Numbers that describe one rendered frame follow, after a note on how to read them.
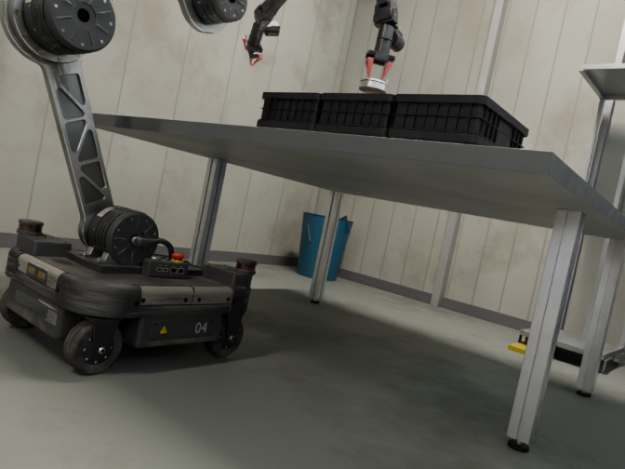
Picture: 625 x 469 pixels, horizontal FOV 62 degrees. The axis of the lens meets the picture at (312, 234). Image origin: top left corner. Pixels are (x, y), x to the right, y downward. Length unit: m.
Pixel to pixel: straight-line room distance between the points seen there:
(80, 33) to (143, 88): 2.05
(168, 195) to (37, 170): 0.87
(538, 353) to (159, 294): 1.02
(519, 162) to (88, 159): 1.21
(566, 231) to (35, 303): 1.41
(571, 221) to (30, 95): 2.66
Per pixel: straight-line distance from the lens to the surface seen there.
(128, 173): 3.48
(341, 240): 4.11
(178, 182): 3.70
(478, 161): 1.00
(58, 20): 1.47
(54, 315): 1.47
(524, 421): 1.58
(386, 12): 2.06
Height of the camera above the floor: 0.52
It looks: 3 degrees down
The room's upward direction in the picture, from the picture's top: 12 degrees clockwise
